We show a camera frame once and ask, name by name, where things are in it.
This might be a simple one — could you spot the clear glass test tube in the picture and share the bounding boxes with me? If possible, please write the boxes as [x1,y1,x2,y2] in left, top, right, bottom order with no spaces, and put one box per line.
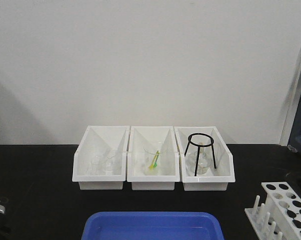
[0,196,9,204]

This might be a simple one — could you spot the white test tube rack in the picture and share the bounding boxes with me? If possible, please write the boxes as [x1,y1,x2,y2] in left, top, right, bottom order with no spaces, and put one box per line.
[244,182,301,240]

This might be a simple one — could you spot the blue plastic tray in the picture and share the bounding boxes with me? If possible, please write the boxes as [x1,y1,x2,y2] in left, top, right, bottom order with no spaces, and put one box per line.
[81,211,224,240]

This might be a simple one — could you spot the clear glassware in left bin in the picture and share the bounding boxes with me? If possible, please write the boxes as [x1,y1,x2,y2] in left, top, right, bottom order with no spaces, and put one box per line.
[87,149,121,176]

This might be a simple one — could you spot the left white storage bin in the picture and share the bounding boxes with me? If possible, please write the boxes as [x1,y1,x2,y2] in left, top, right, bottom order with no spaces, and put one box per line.
[72,125,130,191]

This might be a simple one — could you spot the white storage bin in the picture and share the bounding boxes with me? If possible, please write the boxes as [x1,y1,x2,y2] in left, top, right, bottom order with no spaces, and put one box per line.
[174,126,236,192]
[127,126,181,191]
[72,125,130,191]

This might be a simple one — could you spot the middle white storage bin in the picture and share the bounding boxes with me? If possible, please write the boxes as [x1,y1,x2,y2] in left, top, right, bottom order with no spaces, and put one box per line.
[127,126,181,191]

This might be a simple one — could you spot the glass beaker with droppers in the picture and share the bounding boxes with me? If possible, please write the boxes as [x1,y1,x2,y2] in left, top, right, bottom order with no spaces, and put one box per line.
[143,148,163,176]

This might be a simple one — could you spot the black metal tripod stand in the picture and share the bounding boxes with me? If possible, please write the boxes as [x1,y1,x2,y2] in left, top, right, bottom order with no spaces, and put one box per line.
[184,132,217,177]

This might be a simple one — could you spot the right white storage bin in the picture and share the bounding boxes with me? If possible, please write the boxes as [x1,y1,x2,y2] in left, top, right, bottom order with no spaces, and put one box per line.
[174,126,236,192]

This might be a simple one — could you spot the round glass flask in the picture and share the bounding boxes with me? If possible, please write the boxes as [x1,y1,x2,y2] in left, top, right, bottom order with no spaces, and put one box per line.
[185,147,212,177]

